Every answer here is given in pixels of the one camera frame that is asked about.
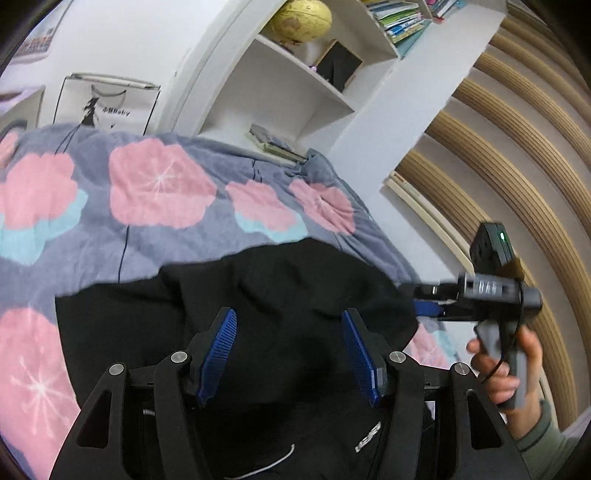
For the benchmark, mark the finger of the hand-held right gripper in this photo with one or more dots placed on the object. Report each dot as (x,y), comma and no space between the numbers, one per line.
(429,290)
(427,308)

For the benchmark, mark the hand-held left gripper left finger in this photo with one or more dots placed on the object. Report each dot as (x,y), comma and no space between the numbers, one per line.
(217,355)

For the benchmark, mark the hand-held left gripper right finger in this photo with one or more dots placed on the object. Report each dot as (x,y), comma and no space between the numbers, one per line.
(362,360)

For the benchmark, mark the black hooded jacket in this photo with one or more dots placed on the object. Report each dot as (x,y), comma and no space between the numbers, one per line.
(286,295)

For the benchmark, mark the person's right forearm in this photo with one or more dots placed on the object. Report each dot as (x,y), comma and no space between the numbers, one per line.
(542,438)

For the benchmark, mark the person's right hand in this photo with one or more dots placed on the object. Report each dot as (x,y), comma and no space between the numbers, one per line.
(531,364)

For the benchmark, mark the curved wooden slat headboard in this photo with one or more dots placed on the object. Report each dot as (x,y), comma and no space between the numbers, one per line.
(531,161)

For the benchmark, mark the grey floral blanket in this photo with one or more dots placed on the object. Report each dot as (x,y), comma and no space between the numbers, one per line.
(152,184)

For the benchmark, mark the stack of grey books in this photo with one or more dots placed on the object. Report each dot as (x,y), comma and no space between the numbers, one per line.
(274,143)

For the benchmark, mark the small black chalkboard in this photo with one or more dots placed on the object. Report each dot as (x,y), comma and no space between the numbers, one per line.
(337,62)

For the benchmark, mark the white bookshelf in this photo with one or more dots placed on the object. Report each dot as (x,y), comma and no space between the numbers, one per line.
(286,87)

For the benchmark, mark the row of colourful books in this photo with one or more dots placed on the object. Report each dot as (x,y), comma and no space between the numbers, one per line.
(406,21)

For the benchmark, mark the white paper shopping bag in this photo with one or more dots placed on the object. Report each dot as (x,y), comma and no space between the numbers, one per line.
(111,101)

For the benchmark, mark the yellow globe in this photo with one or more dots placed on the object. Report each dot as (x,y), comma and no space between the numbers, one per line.
(302,18)

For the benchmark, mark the white desk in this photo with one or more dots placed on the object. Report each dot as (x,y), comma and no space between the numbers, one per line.
(18,110)

